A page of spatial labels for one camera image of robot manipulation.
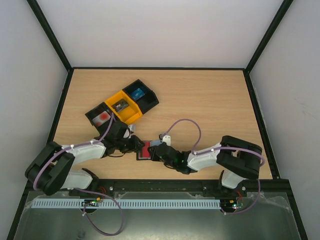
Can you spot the yellow bin middle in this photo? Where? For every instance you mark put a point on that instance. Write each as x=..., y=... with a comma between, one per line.
x=126, y=109

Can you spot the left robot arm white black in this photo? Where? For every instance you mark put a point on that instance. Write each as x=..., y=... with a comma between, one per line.
x=52, y=170

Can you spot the blue card in bin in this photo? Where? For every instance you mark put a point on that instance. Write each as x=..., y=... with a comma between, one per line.
x=137, y=94

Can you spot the black leather card holder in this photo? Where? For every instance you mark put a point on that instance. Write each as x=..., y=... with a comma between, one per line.
x=148, y=151

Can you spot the black card in bin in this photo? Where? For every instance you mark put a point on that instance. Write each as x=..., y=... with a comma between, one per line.
x=120, y=105

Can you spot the black bin right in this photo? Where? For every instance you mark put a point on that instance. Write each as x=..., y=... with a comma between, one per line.
x=148, y=101

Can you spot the grey slotted cable duct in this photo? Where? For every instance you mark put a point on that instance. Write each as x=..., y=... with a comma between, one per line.
x=59, y=203

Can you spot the black bin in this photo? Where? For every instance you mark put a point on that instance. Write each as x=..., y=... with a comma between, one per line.
x=102, y=129
x=148, y=101

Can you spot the black bin left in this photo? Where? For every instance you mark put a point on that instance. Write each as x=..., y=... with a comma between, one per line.
x=102, y=129

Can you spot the black cage frame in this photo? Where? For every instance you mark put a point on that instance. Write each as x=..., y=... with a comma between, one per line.
x=281, y=12

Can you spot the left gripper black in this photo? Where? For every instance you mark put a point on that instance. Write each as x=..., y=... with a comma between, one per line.
x=134, y=144

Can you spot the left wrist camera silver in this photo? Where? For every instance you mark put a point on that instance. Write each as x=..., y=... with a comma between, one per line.
x=129, y=131

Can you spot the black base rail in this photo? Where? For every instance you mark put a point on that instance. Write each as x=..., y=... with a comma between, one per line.
x=204, y=188

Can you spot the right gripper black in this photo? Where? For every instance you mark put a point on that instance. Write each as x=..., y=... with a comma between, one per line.
x=155, y=152

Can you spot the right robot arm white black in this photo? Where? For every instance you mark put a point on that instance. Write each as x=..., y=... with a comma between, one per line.
x=241, y=159

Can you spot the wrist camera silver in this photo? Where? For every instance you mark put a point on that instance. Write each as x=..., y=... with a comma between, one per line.
x=129, y=131
x=165, y=138

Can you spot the red white card in bin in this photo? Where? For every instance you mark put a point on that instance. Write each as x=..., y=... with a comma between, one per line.
x=101, y=118

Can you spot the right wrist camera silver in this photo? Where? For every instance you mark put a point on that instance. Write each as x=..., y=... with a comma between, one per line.
x=165, y=138

